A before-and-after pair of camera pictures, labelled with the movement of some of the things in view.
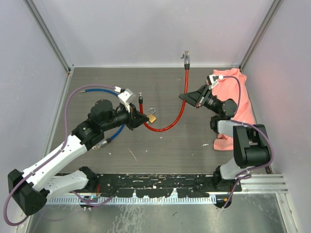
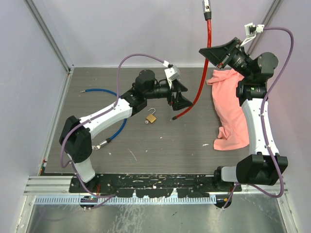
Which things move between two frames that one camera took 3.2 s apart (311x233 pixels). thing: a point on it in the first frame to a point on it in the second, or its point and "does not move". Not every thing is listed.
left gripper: (138, 118) to (181, 102)
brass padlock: (151, 118) does not move
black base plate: (196, 185) does not move
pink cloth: (232, 86) does not move
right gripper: (195, 98) to (219, 54)
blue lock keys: (96, 147) does not move
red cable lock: (185, 58) to (207, 6)
